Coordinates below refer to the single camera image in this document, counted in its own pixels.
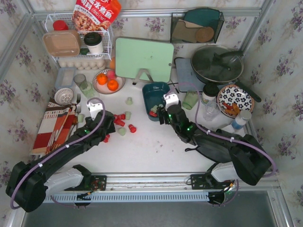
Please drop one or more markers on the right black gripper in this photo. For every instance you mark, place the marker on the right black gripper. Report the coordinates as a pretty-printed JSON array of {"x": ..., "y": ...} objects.
[{"x": 162, "y": 115}]

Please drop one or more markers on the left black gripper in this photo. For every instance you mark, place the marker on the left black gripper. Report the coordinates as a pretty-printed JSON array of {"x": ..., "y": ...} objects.
[{"x": 110, "y": 123}]

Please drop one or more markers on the teal storage basket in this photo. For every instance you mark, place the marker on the teal storage basket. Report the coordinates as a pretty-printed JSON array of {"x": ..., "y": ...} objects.
[{"x": 153, "y": 95}]

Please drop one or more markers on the green capsule top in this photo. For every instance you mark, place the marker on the green capsule top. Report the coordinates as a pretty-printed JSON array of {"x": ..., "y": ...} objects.
[{"x": 129, "y": 101}]

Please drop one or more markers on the clear plastic cup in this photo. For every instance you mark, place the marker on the clear plastic cup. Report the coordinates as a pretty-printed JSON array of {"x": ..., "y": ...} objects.
[{"x": 211, "y": 111}]

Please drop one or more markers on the grey microfibre glove cloth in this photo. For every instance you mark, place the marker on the grey microfibre glove cloth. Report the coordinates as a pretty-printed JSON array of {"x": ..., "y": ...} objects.
[{"x": 212, "y": 151}]

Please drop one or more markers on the red capsule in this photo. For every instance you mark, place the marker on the red capsule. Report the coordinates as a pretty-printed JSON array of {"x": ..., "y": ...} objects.
[
  {"x": 153, "y": 114},
  {"x": 132, "y": 128},
  {"x": 106, "y": 139}
]

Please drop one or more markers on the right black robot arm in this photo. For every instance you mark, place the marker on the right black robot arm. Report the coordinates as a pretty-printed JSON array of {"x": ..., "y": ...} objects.
[{"x": 234, "y": 157}]

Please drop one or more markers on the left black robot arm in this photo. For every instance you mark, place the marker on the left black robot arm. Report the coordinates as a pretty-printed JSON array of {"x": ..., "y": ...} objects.
[{"x": 26, "y": 187}]

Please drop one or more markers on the white strainer basket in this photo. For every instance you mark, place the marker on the white strainer basket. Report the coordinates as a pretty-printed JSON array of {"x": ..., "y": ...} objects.
[{"x": 63, "y": 96}]

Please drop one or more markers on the clear storage box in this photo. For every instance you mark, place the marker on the clear storage box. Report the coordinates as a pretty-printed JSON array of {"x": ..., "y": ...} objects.
[{"x": 65, "y": 77}]

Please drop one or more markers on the green glass cup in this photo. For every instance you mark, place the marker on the green glass cup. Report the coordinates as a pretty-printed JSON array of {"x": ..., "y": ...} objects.
[{"x": 190, "y": 100}]

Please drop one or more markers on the blue grey trivet mat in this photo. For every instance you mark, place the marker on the blue grey trivet mat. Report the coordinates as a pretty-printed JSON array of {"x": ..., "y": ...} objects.
[{"x": 186, "y": 75}]

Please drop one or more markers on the fruit plate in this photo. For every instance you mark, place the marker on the fruit plate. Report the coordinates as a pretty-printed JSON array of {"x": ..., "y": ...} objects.
[{"x": 106, "y": 82}]

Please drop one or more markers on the jar with black lid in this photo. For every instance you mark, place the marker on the jar with black lid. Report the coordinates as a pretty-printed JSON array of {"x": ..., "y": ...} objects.
[{"x": 210, "y": 92}]

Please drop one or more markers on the striped kitchen towel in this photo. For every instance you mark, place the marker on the striped kitchen towel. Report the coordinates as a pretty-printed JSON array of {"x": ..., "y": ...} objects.
[{"x": 54, "y": 128}]

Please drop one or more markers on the grey green tumbler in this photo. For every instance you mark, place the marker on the grey green tumbler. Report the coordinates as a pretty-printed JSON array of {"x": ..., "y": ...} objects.
[{"x": 85, "y": 87}]

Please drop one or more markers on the egg tray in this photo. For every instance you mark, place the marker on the egg tray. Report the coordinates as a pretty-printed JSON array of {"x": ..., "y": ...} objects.
[{"x": 83, "y": 64}]

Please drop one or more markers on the flower patterned plate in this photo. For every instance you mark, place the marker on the flower patterned plate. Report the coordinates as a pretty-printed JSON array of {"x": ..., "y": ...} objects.
[{"x": 231, "y": 99}]

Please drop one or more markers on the black frying pan with lid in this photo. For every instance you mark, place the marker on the black frying pan with lid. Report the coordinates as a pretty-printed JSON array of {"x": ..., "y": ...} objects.
[{"x": 220, "y": 65}]

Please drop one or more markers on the white bottle blue label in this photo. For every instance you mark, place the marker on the white bottle blue label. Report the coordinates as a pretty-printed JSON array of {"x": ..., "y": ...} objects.
[{"x": 241, "y": 119}]

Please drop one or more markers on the light green cutting board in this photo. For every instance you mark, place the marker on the light green cutting board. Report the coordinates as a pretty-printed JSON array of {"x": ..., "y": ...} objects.
[{"x": 132, "y": 55}]

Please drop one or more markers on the white cup black lid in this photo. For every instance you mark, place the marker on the white cup black lid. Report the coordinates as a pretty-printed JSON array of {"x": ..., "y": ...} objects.
[{"x": 93, "y": 41}]

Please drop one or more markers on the beige plastic container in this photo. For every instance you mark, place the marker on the beige plastic container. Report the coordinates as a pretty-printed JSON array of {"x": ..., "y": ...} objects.
[{"x": 64, "y": 43}]

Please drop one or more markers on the black mesh holder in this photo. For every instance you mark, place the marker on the black mesh holder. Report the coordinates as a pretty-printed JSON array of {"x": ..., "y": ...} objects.
[{"x": 197, "y": 26}]

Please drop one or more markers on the red lid jar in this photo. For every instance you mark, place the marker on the red lid jar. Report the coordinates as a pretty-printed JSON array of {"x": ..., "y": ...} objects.
[{"x": 60, "y": 25}]

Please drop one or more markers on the red snack bag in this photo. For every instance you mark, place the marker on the red snack bag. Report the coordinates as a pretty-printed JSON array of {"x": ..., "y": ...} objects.
[{"x": 95, "y": 15}]

